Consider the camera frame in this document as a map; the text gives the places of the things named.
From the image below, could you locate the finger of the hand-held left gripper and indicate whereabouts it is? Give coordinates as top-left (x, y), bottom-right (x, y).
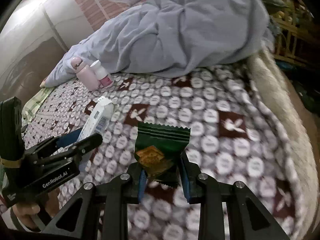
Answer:
top-left (25, 127), bottom-right (84, 156)
top-left (31, 133), bottom-right (103, 168)

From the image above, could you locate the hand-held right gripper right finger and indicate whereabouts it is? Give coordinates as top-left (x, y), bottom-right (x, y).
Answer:
top-left (179, 152), bottom-right (292, 240)

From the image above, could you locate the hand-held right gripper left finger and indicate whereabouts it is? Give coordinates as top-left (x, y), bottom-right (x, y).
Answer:
top-left (42, 161), bottom-right (148, 240)

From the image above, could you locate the white blue carton box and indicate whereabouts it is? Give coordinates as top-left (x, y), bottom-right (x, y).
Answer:
top-left (75, 95), bottom-right (114, 145)

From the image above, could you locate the green snack packet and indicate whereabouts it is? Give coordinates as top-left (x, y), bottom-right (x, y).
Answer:
top-left (134, 122), bottom-right (192, 188)

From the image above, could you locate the person's left hand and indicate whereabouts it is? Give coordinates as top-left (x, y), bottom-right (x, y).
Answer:
top-left (10, 187), bottom-right (60, 232)

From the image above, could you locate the green checked cloth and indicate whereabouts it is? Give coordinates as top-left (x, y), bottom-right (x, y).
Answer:
top-left (21, 87), bottom-right (54, 125)

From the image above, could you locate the pink bottle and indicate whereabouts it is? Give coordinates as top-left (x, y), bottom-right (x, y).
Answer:
top-left (71, 57), bottom-right (99, 92)

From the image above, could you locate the rabbit print fleece blanket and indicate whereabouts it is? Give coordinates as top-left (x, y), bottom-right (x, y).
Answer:
top-left (21, 64), bottom-right (313, 240)

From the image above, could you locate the white pink-label pill bottle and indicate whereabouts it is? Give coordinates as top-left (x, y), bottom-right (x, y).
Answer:
top-left (89, 60), bottom-right (113, 88)

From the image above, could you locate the beige fluffy mattress pad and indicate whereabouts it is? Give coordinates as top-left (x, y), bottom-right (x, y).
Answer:
top-left (246, 50), bottom-right (320, 240)

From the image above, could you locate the striped pink mat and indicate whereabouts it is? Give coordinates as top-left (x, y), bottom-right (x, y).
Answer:
top-left (71, 0), bottom-right (143, 22)

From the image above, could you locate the grey-blue duvet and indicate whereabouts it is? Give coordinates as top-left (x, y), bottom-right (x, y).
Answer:
top-left (40, 0), bottom-right (274, 88)

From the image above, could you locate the wooden crib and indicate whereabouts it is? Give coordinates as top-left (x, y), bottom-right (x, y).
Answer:
top-left (260, 0), bottom-right (320, 63)

